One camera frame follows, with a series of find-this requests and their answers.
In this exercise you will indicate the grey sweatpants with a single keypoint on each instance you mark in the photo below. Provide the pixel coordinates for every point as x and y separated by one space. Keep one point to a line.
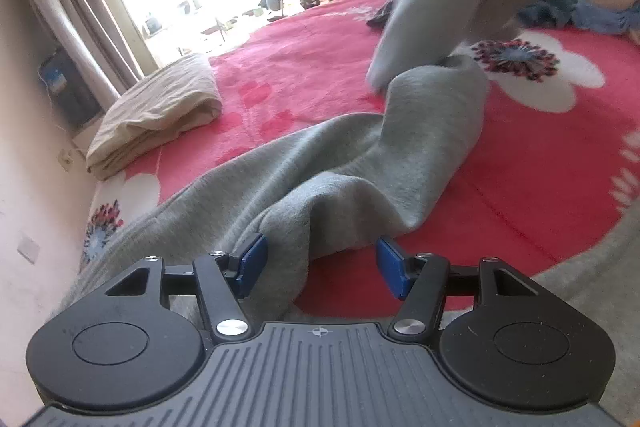
350 157

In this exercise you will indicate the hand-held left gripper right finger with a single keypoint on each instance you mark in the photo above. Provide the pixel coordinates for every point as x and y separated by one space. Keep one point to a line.
392 267

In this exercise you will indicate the white wall switch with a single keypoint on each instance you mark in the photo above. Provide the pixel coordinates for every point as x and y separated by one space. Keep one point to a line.
29 249

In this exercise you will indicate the dark blue denim garment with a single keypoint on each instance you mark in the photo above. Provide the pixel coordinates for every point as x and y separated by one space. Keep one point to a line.
545 12

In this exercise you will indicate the beige folded cloth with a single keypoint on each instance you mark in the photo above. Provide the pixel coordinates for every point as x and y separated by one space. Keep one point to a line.
160 117

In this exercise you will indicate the pink floral blanket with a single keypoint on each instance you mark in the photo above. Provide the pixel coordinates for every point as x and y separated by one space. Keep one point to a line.
525 187

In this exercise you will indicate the white wall outlet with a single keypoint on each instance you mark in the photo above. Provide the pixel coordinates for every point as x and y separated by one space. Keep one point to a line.
66 159

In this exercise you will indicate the light blue garment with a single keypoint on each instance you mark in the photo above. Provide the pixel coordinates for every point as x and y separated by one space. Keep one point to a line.
605 19

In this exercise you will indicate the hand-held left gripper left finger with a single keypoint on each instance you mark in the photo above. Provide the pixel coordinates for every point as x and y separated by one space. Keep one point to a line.
252 264

